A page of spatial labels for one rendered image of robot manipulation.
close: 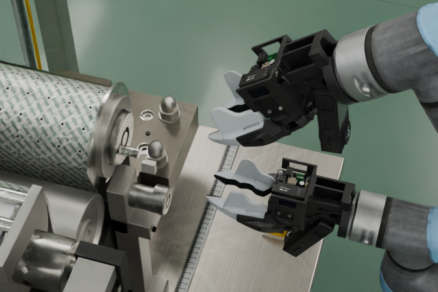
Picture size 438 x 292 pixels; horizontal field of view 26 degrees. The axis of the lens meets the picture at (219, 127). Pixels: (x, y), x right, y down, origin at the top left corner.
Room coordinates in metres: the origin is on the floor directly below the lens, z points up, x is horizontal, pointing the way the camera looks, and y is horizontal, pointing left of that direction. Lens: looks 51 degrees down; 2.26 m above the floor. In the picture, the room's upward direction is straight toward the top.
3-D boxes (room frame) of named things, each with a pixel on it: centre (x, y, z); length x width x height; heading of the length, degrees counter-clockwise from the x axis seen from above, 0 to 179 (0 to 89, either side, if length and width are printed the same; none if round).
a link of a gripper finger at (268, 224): (0.77, -0.07, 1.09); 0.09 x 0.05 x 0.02; 83
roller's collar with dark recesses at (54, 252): (0.55, 0.19, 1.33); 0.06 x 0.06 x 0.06; 74
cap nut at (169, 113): (1.01, 0.08, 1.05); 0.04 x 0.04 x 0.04
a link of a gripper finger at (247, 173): (0.83, -0.04, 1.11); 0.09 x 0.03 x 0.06; 65
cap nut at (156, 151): (0.92, 0.10, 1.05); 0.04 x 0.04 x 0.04
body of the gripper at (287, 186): (0.78, -0.13, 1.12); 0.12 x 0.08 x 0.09; 74
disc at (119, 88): (0.80, 0.15, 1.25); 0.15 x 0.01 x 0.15; 164
